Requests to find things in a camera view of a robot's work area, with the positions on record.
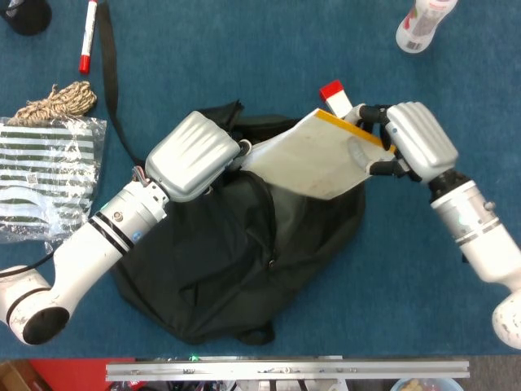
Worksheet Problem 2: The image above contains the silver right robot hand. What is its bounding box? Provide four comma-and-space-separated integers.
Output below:
344, 101, 460, 183

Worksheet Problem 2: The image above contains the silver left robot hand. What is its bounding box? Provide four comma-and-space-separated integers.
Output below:
144, 110, 253, 204

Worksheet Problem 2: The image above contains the black backpack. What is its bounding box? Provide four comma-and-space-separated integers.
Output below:
99, 0, 366, 346

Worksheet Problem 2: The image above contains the white book with yellow spine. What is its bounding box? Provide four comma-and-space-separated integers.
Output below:
239, 108, 398, 201

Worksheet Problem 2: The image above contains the red and white small box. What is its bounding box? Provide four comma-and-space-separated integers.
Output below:
318, 80, 354, 121

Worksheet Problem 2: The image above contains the white plastic drink bottle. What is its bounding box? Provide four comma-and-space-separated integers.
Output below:
395, 0, 460, 55

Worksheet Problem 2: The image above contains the striped cloth in plastic bag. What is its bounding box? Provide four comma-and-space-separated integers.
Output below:
0, 116, 107, 245

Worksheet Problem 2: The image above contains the white marker with red cap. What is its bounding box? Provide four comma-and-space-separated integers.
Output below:
78, 0, 99, 75

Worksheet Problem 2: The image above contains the blue felt table mat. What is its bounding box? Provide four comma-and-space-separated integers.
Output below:
0, 0, 521, 362

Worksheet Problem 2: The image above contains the black mesh pen holder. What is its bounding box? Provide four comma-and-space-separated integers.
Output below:
0, 0, 53, 37

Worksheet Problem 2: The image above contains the blue bowl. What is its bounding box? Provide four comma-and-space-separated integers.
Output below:
390, 377, 453, 391

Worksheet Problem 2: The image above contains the brown cardboard box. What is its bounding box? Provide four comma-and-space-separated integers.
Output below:
0, 360, 38, 391

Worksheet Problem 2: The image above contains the beige rope bundle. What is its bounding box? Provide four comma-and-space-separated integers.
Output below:
7, 80, 99, 126

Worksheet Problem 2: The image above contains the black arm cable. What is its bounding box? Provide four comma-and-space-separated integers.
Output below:
0, 252, 56, 278

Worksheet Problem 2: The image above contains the aluminium rail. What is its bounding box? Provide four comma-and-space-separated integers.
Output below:
105, 359, 471, 383

